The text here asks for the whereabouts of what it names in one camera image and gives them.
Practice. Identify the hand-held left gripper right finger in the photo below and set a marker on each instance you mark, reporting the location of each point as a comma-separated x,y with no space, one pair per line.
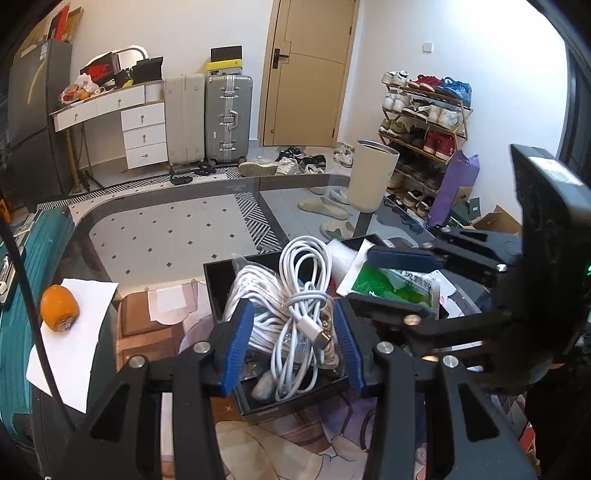
348,346

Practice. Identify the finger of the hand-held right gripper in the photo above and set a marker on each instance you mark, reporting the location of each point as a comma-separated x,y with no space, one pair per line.
388,308
401,259

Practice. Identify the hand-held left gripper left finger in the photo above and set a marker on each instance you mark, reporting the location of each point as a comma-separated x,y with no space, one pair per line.
238,346

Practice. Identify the green and white packet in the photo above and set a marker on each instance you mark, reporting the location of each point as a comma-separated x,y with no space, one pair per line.
392,286

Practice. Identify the white foam piece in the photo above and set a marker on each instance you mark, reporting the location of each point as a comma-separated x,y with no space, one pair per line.
344,263

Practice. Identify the black cardboard box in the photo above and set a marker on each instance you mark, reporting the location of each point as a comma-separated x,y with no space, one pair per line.
213,290

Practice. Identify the grey green slipper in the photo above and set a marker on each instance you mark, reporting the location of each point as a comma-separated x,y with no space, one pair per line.
337,228
323,207

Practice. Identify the open cardboard box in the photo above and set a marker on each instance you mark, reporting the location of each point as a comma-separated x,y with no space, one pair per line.
501,221

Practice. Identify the purple bag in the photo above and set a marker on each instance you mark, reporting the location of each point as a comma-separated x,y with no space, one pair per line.
455,189

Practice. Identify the cream tumbler cup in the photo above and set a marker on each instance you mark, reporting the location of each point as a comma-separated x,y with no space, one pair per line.
371,175

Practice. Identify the printed desk mat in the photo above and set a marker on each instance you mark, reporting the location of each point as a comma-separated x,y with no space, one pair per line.
300,452

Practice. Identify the white sneaker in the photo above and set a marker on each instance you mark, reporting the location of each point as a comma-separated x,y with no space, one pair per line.
344,154

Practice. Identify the shoe rack with shoes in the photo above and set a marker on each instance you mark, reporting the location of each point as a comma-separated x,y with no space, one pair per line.
429,138

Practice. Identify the black sneaker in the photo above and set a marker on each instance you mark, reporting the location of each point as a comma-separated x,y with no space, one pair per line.
314,164

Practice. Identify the white paper sheet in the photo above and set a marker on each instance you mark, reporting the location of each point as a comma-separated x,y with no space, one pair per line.
87,300

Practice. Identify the red carton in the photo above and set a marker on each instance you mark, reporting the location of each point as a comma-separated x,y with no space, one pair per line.
528,438

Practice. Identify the beige sneaker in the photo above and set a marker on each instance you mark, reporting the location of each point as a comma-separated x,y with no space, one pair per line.
256,168

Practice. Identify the orange persimmon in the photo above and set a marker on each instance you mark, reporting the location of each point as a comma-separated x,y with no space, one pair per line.
57,309

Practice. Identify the wooden door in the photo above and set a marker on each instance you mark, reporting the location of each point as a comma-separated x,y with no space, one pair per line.
309,83

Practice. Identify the silver suitcase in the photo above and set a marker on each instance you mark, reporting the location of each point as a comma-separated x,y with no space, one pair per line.
228,120

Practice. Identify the beige suitcase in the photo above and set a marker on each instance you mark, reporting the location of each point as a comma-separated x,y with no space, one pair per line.
184,120

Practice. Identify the white desk with drawers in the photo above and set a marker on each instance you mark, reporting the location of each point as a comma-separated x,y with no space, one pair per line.
143,134

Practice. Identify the black and yellow box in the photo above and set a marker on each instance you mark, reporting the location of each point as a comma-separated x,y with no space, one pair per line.
225,60

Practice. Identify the black bag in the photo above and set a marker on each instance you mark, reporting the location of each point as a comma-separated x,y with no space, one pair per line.
147,70

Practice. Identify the plastic bag of food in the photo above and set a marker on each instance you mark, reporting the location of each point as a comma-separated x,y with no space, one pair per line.
81,90

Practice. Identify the grey refrigerator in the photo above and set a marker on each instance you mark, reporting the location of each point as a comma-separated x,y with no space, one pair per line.
32,115

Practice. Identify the red and black shoe box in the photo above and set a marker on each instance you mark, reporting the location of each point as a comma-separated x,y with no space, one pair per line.
98,67

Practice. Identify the cardboard boxes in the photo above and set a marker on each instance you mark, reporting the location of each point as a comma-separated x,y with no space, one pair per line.
55,27

